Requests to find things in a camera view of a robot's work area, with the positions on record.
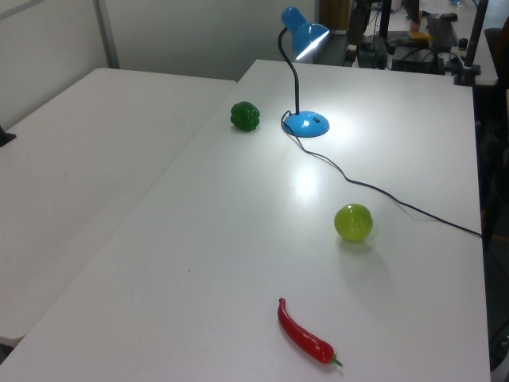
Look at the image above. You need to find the blue desk lamp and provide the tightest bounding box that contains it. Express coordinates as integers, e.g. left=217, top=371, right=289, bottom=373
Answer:
left=277, top=5, right=331, bottom=139

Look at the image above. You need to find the dark lamp power cable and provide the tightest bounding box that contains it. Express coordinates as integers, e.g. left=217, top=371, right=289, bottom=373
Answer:
left=281, top=110, right=484, bottom=240

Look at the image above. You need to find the dark green bell pepper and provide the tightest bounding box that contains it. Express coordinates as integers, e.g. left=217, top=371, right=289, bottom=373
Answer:
left=230, top=101, right=262, bottom=133

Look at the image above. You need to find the dark background machine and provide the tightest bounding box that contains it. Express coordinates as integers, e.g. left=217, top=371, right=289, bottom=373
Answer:
left=344, top=0, right=393, bottom=69

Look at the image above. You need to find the red chili pepper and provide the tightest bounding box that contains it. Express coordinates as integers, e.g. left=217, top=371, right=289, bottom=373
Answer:
left=277, top=297, right=344, bottom=368

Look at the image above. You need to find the light green apple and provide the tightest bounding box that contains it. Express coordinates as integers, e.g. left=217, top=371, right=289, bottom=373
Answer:
left=333, top=203, right=374, bottom=243

